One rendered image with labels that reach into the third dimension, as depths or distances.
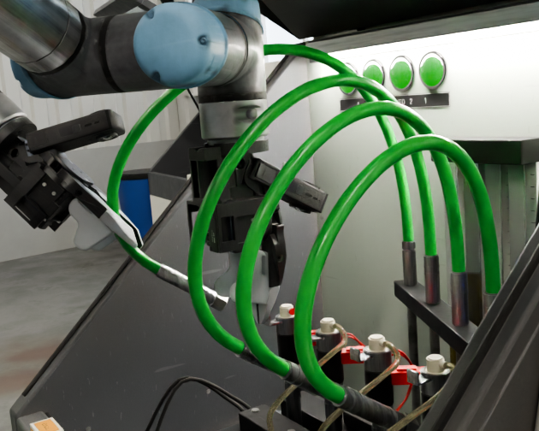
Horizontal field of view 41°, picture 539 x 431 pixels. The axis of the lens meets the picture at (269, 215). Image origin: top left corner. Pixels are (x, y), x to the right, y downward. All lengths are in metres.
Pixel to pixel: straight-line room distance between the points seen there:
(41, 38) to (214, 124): 0.21
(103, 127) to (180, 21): 0.27
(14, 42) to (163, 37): 0.13
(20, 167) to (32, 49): 0.28
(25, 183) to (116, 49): 0.26
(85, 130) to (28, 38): 0.25
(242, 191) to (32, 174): 0.26
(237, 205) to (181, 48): 0.19
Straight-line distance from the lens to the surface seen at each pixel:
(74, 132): 0.90
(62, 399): 1.11
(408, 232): 0.96
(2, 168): 0.94
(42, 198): 0.90
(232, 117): 0.77
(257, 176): 0.79
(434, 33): 0.98
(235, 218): 0.77
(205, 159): 0.77
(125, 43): 0.70
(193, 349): 1.18
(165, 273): 0.90
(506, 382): 0.59
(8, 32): 0.66
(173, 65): 0.66
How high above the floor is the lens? 1.36
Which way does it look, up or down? 9 degrees down
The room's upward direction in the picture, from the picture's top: 4 degrees counter-clockwise
